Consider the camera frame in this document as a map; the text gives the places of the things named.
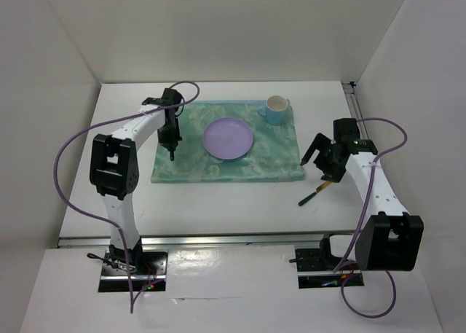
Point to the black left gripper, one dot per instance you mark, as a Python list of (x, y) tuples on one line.
[(172, 140)]

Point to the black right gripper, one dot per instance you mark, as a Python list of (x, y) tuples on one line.
[(333, 174)]

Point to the blue cup white inside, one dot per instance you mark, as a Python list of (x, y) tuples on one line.
[(274, 110)]

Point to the lilac round plastic plate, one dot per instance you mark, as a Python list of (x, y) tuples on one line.
[(227, 138)]

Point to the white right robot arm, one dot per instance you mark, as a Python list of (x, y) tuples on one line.
[(387, 237)]

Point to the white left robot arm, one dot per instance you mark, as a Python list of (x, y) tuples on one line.
[(114, 168)]

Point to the gold knife green handle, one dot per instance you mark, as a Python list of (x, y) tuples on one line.
[(312, 195)]

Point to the right side aluminium rail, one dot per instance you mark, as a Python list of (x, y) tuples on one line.
[(354, 106)]

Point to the aluminium rail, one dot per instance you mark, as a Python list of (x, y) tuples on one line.
[(354, 106), (241, 239)]

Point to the front aluminium rail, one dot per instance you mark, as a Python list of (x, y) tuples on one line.
[(241, 239)]

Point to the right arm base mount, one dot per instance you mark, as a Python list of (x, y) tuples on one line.
[(315, 266)]

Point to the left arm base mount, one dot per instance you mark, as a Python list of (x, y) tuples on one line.
[(150, 273)]

